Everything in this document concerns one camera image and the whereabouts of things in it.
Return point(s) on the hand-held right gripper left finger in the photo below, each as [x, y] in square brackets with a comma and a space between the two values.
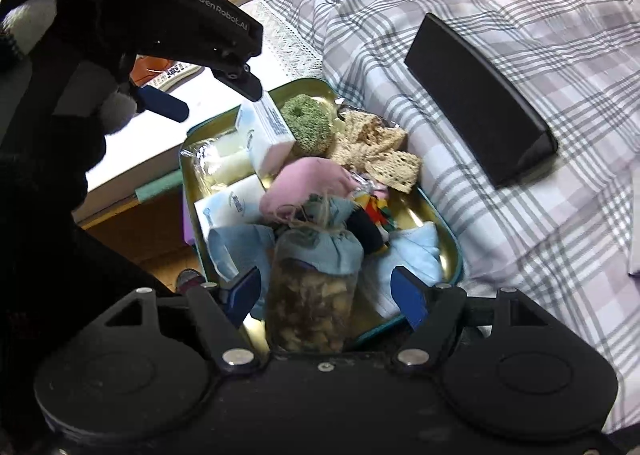
[245, 292]

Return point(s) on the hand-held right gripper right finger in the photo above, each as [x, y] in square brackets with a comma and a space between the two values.
[407, 297]

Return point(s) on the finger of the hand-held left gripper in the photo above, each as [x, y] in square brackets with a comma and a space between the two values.
[245, 80]
[165, 105]

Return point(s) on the grey blue face mask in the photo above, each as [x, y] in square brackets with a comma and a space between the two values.
[245, 245]

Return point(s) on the light blue face mask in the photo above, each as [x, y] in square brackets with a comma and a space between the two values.
[415, 250]

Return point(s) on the small white tissue carton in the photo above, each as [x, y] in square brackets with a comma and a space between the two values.
[270, 135]

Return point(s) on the potpourri sachet blue cloth top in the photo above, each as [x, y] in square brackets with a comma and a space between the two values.
[310, 295]

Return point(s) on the colourful cloth doll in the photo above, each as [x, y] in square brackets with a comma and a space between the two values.
[367, 230]

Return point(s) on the clear bag white contents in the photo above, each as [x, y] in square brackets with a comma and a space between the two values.
[220, 165]

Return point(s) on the gold tin tray teal rim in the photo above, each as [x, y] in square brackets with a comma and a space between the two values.
[425, 215]

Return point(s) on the white tissue pack blue print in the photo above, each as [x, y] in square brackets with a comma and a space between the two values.
[230, 207]

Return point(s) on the pink cloth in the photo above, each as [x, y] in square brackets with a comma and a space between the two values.
[310, 185]

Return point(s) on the beige lace cloth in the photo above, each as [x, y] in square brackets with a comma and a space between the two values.
[380, 155]

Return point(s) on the white remote control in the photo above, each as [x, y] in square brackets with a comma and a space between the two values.
[172, 77]

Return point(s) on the brown leather organizer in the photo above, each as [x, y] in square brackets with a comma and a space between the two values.
[150, 67]

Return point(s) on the dark red slipper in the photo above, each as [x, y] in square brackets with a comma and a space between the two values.
[190, 281]

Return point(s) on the white lace cloth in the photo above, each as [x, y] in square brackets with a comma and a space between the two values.
[290, 45]

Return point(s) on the green foam edge guard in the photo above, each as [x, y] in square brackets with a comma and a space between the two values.
[160, 187]

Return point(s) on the purple foam block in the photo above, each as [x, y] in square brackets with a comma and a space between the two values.
[187, 230]

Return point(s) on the black wedge speaker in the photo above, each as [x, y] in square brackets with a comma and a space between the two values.
[475, 95]

